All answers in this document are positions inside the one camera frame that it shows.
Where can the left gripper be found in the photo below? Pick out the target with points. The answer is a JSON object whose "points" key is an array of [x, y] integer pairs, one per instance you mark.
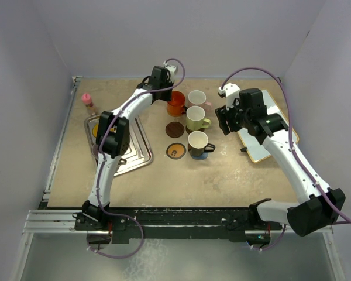
{"points": [[168, 97]]}

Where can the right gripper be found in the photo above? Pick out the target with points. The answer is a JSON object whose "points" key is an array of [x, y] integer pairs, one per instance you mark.
{"points": [[224, 115]]}

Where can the orange mug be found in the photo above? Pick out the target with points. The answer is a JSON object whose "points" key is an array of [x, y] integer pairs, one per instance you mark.
{"points": [[176, 106]]}

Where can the pink mug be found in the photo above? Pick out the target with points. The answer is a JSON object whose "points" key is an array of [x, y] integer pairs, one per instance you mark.
{"points": [[198, 98]]}

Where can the green mug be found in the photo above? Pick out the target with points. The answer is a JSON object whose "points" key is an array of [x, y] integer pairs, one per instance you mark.
{"points": [[196, 119]]}

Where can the dark wood coaster top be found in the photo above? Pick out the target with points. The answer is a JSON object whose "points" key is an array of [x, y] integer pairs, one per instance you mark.
{"points": [[174, 129]]}

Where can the dark wood coaster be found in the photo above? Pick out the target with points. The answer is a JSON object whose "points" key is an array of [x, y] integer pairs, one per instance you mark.
{"points": [[193, 129], [174, 129]]}

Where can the black and white mug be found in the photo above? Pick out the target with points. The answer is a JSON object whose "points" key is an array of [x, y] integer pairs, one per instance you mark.
{"points": [[199, 144]]}

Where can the dark wood coaster bottom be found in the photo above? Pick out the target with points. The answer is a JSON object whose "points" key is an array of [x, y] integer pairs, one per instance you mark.
{"points": [[193, 129]]}

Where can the blue face coaster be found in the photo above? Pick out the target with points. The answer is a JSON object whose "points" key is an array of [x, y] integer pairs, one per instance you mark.
{"points": [[203, 156]]}

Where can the orange black face coaster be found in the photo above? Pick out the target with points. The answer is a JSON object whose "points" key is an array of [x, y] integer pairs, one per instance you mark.
{"points": [[176, 151]]}

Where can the yellow mug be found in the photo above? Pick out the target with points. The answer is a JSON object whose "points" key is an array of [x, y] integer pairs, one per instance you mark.
{"points": [[95, 130]]}

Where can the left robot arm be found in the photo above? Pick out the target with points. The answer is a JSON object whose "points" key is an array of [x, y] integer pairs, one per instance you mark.
{"points": [[113, 136]]}

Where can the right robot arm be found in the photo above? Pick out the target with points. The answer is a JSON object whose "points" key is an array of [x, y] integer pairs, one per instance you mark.
{"points": [[317, 203]]}

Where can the pink cap bottle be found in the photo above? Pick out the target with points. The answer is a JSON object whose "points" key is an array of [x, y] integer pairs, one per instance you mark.
{"points": [[89, 104]]}

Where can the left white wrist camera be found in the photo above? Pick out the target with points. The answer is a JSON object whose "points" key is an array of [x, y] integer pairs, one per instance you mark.
{"points": [[172, 69]]}

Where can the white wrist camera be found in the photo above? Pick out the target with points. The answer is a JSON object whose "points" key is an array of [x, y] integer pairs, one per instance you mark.
{"points": [[230, 92], [172, 69]]}

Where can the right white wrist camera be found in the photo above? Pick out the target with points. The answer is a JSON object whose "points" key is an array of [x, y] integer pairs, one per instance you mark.
{"points": [[230, 92]]}

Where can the white board wooden frame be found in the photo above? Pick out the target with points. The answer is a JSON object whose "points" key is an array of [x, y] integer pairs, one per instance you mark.
{"points": [[251, 145]]}

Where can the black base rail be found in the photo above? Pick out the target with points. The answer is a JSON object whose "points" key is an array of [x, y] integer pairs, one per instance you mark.
{"points": [[235, 224]]}

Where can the aluminium frame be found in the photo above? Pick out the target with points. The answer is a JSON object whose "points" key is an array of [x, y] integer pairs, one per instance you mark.
{"points": [[53, 250]]}

